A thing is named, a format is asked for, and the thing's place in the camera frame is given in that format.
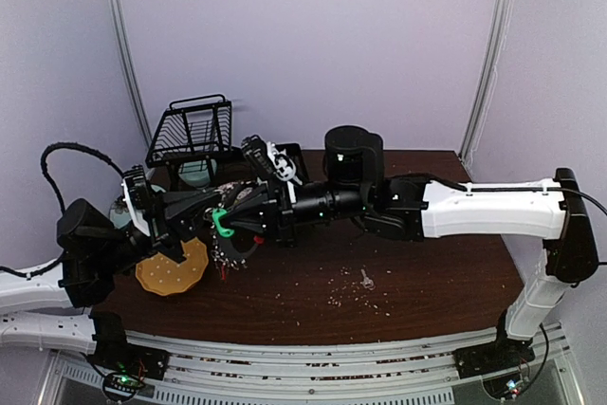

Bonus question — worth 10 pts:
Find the red handled keyring with keys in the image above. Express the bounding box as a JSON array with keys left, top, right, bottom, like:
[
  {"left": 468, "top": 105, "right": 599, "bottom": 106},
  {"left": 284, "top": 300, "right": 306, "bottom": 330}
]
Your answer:
[{"left": 210, "top": 230, "right": 265, "bottom": 282}]

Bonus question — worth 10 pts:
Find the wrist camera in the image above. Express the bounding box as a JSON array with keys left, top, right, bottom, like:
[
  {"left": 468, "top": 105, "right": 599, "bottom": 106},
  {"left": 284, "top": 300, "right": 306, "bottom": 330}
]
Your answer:
[
  {"left": 121, "top": 165, "right": 154, "bottom": 237},
  {"left": 241, "top": 135, "right": 304, "bottom": 186}
]

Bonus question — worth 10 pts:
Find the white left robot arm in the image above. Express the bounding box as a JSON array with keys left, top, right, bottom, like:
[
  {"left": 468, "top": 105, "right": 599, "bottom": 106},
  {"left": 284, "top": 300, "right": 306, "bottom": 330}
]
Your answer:
[{"left": 1, "top": 166, "right": 222, "bottom": 371}]

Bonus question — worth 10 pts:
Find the right aluminium frame post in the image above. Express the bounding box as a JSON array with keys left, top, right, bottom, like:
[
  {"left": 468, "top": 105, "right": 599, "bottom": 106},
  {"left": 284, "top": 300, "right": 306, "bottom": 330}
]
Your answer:
[{"left": 458, "top": 0, "right": 513, "bottom": 173}]

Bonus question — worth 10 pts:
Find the green tagged key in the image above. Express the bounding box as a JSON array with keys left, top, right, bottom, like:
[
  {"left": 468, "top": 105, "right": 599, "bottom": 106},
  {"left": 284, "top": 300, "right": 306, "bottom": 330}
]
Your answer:
[{"left": 211, "top": 208, "right": 235, "bottom": 238}]

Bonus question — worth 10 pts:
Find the yellow dotted plate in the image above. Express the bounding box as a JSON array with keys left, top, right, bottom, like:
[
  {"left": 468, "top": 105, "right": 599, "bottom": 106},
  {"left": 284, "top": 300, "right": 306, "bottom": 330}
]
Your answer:
[{"left": 136, "top": 238, "right": 209, "bottom": 297}]

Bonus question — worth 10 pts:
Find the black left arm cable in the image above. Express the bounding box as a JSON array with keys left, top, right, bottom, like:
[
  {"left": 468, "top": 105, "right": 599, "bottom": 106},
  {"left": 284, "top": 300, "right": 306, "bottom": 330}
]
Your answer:
[{"left": 39, "top": 141, "right": 125, "bottom": 216}]

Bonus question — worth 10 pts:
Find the pink patterned bowl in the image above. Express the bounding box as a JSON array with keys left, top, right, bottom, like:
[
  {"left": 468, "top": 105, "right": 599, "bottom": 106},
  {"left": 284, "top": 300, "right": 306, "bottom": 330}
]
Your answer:
[{"left": 216, "top": 181, "right": 257, "bottom": 207}]

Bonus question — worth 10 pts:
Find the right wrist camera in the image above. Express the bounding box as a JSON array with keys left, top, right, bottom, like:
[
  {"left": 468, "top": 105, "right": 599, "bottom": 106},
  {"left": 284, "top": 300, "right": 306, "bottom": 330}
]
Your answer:
[{"left": 241, "top": 135, "right": 304, "bottom": 186}]

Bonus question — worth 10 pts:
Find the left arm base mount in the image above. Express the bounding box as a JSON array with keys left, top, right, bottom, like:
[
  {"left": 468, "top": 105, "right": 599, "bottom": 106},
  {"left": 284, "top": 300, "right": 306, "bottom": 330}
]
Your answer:
[{"left": 83, "top": 312, "right": 170, "bottom": 403}]

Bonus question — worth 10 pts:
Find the left aluminium frame post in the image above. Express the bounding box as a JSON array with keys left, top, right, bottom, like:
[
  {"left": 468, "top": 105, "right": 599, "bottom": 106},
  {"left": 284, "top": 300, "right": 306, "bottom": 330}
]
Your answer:
[{"left": 108, "top": 0, "right": 152, "bottom": 148}]

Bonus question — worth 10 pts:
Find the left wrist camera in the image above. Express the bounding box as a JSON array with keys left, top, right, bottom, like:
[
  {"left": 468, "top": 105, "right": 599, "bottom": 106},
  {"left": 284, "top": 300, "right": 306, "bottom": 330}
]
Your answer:
[{"left": 121, "top": 165, "right": 154, "bottom": 237}]

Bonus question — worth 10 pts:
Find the black wire dish rack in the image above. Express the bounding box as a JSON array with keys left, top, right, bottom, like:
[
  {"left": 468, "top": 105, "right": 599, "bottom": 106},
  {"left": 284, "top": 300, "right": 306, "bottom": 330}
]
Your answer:
[{"left": 145, "top": 94, "right": 256, "bottom": 191}]

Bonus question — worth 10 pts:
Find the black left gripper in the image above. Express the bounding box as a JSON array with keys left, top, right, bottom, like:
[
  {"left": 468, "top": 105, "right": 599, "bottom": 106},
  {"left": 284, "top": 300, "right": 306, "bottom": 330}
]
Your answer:
[{"left": 97, "top": 186, "right": 222, "bottom": 275}]

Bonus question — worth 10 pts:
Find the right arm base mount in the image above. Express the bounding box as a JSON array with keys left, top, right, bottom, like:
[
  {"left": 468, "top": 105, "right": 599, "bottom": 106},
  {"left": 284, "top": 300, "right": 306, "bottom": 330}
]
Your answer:
[{"left": 452, "top": 311, "right": 550, "bottom": 402}]

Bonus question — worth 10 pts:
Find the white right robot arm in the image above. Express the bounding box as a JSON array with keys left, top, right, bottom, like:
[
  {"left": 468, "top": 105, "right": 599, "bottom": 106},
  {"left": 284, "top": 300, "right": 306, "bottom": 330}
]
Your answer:
[{"left": 212, "top": 125, "right": 599, "bottom": 369}]

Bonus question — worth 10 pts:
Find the aluminium frame post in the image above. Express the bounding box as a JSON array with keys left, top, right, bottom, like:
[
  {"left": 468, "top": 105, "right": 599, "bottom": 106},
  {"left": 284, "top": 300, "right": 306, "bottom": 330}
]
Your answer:
[
  {"left": 458, "top": 0, "right": 513, "bottom": 173},
  {"left": 108, "top": 0, "right": 152, "bottom": 148}
]

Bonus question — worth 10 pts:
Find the loose silver key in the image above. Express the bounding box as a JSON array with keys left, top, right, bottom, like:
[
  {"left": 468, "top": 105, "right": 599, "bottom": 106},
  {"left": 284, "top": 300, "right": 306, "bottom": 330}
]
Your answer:
[{"left": 360, "top": 268, "right": 376, "bottom": 290}]

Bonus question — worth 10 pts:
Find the light blue plate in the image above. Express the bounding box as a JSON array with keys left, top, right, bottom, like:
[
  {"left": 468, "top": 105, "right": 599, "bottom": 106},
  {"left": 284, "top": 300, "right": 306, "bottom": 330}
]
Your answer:
[{"left": 109, "top": 197, "right": 131, "bottom": 229}]

